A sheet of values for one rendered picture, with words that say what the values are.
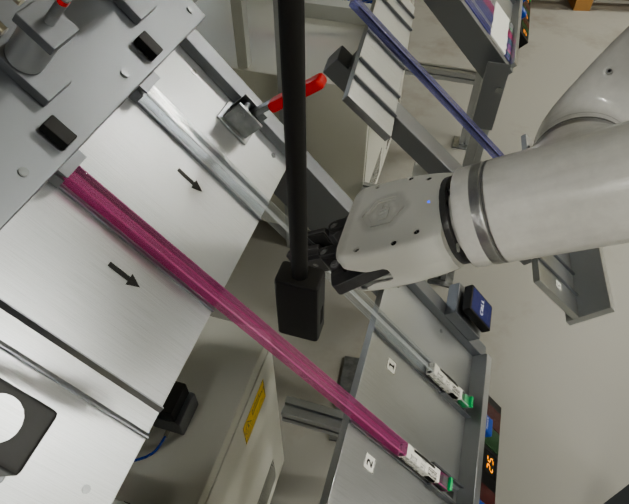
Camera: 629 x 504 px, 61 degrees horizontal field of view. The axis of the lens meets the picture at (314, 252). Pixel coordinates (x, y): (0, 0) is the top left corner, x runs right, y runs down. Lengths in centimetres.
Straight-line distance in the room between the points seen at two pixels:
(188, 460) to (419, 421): 33
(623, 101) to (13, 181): 43
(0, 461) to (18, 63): 21
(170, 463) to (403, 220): 50
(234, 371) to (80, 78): 56
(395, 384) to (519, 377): 106
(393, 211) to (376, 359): 19
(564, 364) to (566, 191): 133
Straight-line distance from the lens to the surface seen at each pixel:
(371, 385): 57
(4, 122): 35
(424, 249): 43
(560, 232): 41
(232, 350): 86
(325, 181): 58
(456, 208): 42
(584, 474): 158
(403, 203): 47
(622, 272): 202
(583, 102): 49
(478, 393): 72
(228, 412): 81
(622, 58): 48
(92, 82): 39
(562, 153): 41
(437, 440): 65
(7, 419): 32
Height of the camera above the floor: 135
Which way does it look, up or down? 48 degrees down
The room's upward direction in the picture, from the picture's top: straight up
